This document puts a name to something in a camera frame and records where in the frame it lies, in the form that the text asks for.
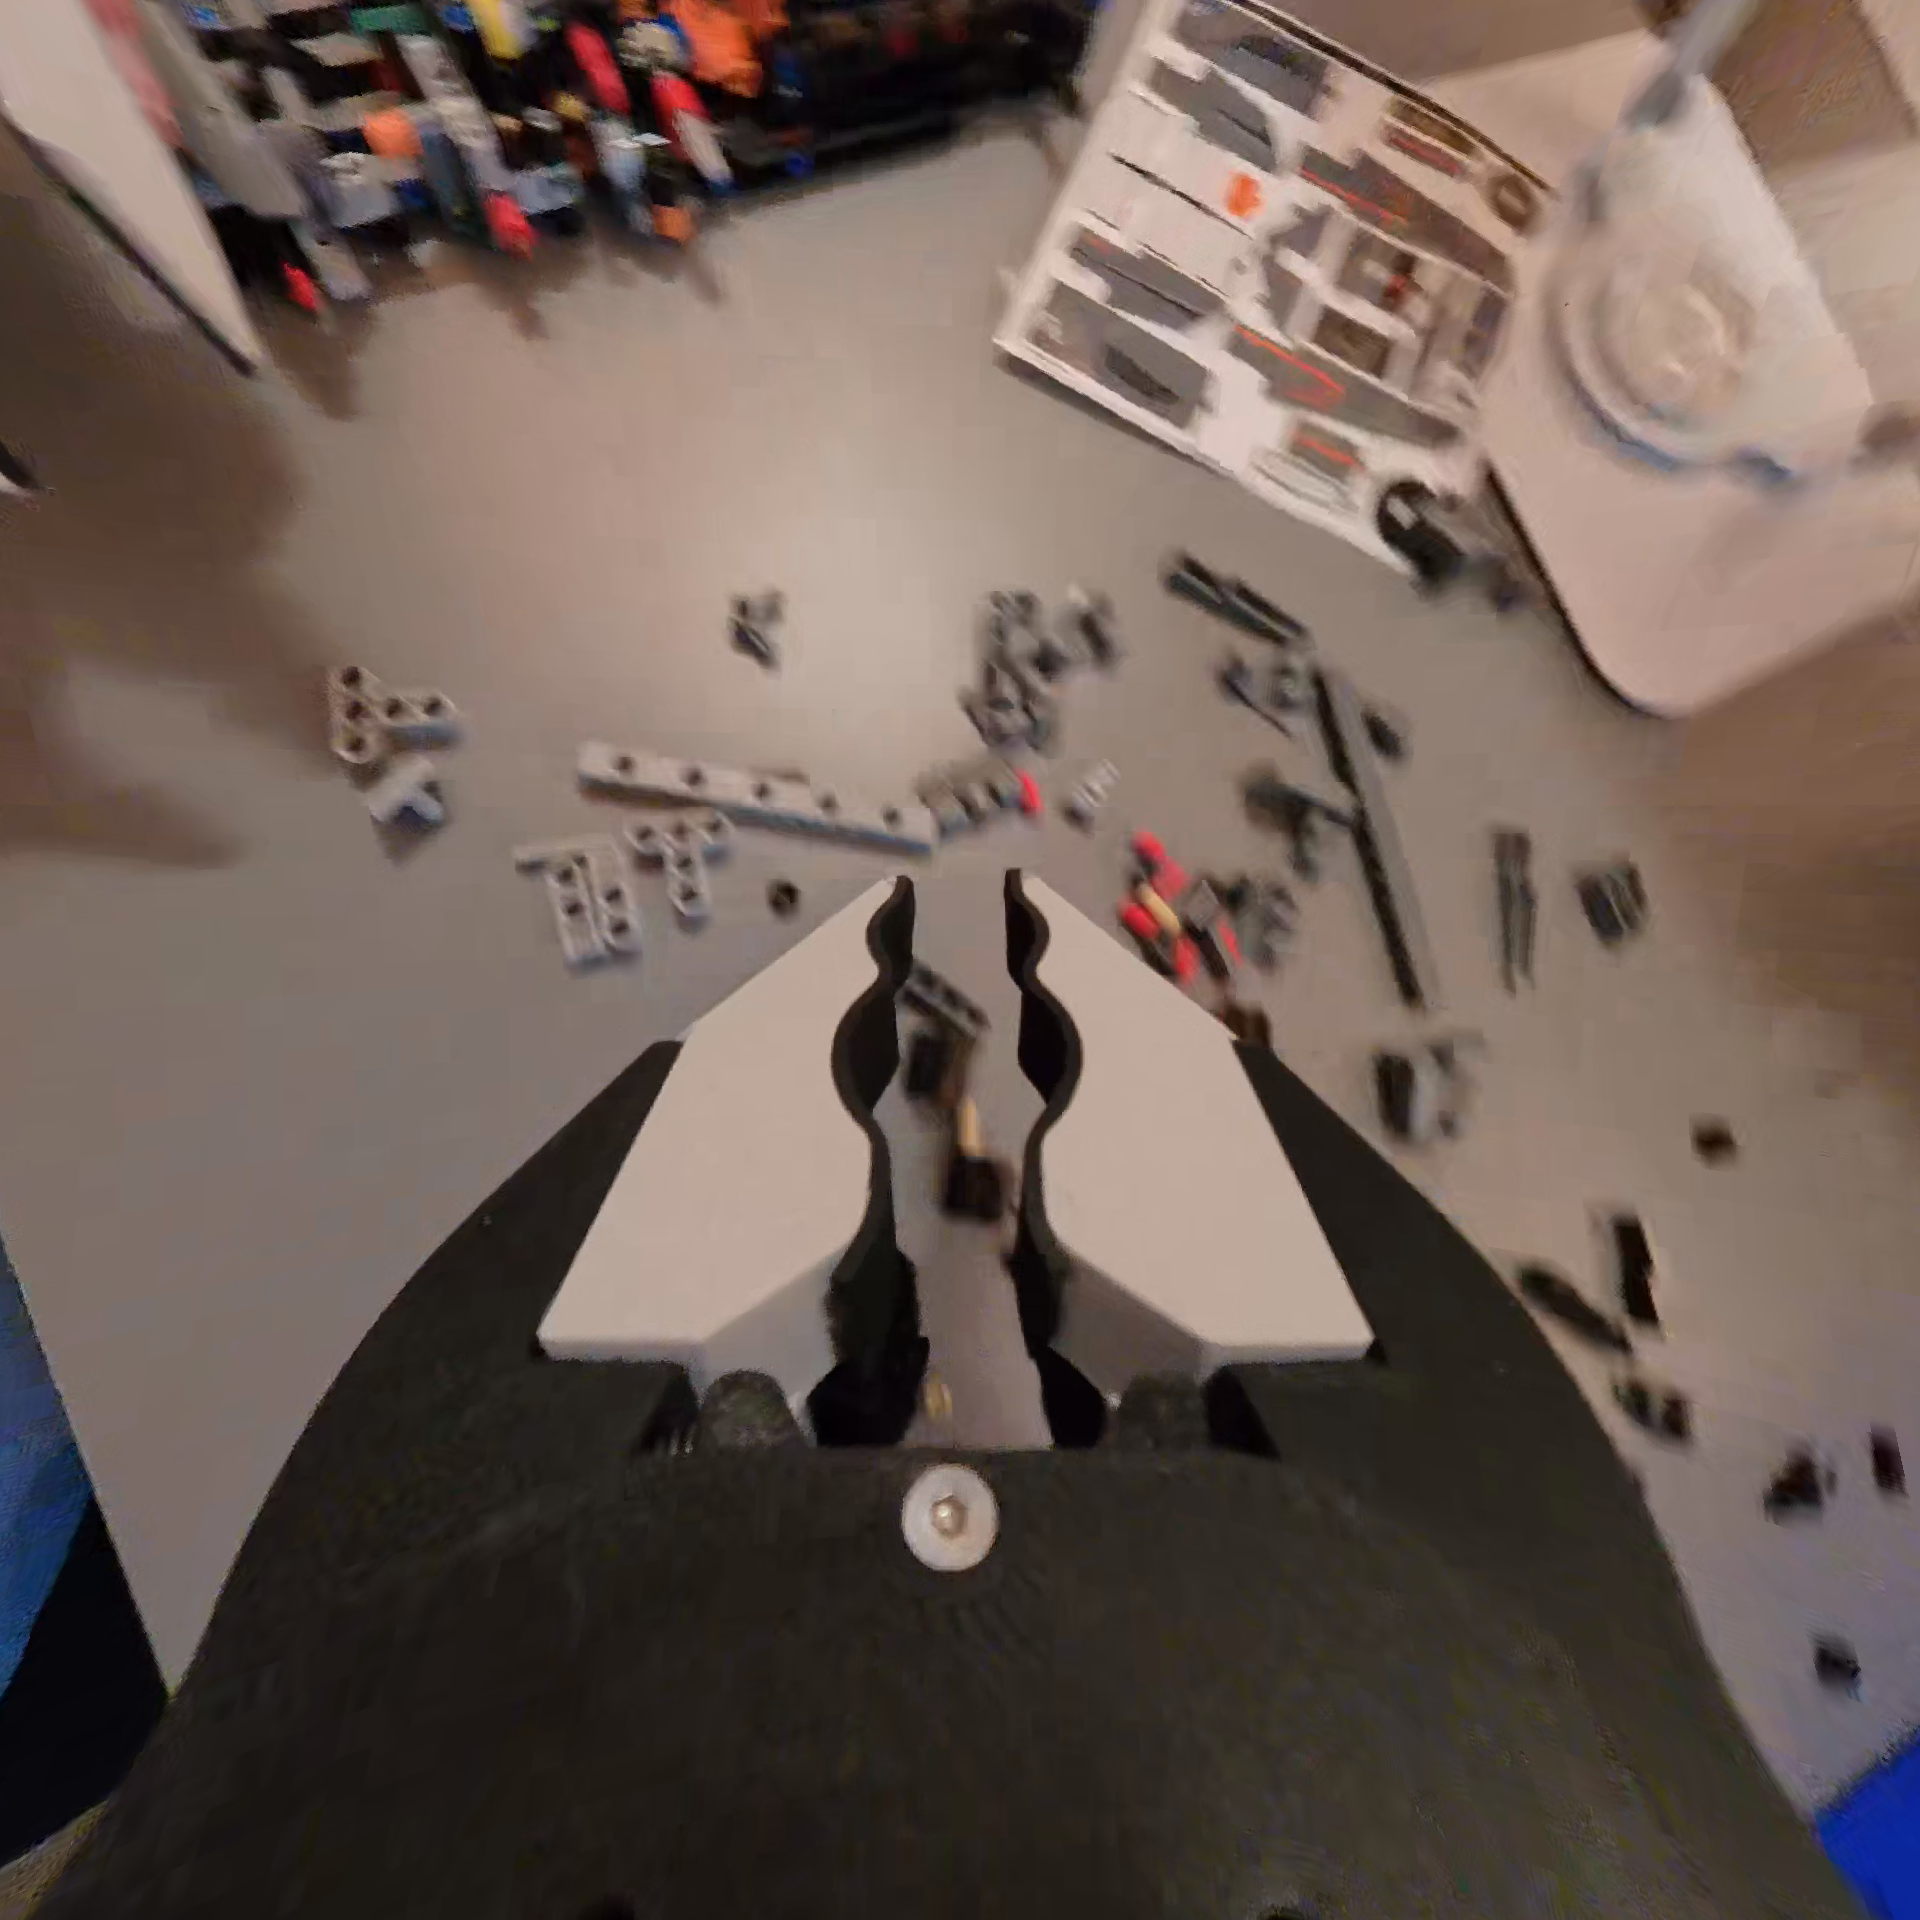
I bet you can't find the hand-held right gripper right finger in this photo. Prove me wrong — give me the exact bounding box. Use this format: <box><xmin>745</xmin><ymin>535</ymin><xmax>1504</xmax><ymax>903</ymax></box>
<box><xmin>1002</xmin><ymin>867</ymin><xmax>1373</xmax><ymax>1448</ymax></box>

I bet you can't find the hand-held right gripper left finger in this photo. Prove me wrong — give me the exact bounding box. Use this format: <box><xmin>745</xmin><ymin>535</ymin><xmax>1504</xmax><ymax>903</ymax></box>
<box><xmin>537</xmin><ymin>876</ymin><xmax>932</xmax><ymax>1448</ymax></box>

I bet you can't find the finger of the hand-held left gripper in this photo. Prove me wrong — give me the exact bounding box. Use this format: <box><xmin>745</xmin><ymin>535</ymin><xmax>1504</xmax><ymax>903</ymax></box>
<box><xmin>0</xmin><ymin>0</ymin><xmax>269</xmax><ymax>373</ymax></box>

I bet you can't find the pile of small lego pieces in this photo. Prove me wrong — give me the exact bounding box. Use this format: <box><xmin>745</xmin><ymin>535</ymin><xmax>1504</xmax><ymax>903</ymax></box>
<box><xmin>914</xmin><ymin>555</ymin><xmax>1907</xmax><ymax>1697</ymax></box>

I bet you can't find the angled lego beam with panel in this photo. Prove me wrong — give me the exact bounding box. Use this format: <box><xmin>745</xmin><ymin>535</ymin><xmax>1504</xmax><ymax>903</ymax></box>
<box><xmin>894</xmin><ymin>963</ymin><xmax>994</xmax><ymax>1104</ymax></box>

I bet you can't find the light grey double lego beam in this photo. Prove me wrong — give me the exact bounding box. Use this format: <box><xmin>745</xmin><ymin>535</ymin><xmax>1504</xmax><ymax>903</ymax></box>
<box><xmin>513</xmin><ymin>834</ymin><xmax>646</xmax><ymax>972</ymax></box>

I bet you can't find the light grey T-shaped lego beam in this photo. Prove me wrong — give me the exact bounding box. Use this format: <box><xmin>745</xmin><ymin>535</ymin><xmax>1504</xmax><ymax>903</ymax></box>
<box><xmin>624</xmin><ymin>810</ymin><xmax>737</xmax><ymax>927</ymax></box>

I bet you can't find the long dark grey lego plate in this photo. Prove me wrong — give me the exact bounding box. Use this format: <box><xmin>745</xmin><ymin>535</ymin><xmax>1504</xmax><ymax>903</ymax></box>
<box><xmin>1308</xmin><ymin>666</ymin><xmax>1430</xmax><ymax>1009</ymax></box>

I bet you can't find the long light grey lego beam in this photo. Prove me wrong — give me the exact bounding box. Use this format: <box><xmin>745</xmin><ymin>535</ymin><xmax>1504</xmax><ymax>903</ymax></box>
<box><xmin>575</xmin><ymin>737</ymin><xmax>941</xmax><ymax>859</ymax></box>

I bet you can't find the partly built lego model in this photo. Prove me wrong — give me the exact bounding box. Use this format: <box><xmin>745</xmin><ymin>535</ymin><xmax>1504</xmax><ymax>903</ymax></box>
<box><xmin>176</xmin><ymin>0</ymin><xmax>1089</xmax><ymax>309</ymax></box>

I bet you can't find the light grey triangular lego beam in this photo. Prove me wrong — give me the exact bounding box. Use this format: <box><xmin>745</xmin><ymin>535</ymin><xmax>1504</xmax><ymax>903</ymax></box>
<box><xmin>324</xmin><ymin>663</ymin><xmax>464</xmax><ymax>770</ymax></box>

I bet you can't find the dark lego gear assembly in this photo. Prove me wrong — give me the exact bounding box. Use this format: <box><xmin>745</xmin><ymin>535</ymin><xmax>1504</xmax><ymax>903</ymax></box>
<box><xmin>1373</xmin><ymin>477</ymin><xmax>1524</xmax><ymax>604</ymax></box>

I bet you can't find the person's blue grey clothing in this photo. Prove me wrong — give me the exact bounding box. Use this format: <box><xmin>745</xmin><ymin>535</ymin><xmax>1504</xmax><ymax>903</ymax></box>
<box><xmin>0</xmin><ymin>1237</ymin><xmax>94</xmax><ymax>1703</ymax></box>

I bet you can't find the blue plastic bin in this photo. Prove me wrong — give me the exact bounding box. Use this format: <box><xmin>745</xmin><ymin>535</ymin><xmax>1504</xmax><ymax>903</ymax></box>
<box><xmin>1812</xmin><ymin>1747</ymin><xmax>1920</xmax><ymax>1920</ymax></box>

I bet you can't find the white rounded base plate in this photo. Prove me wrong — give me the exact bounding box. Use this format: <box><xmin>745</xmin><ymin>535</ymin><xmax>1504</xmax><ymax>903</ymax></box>
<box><xmin>1477</xmin><ymin>60</ymin><xmax>1920</xmax><ymax>719</ymax></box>

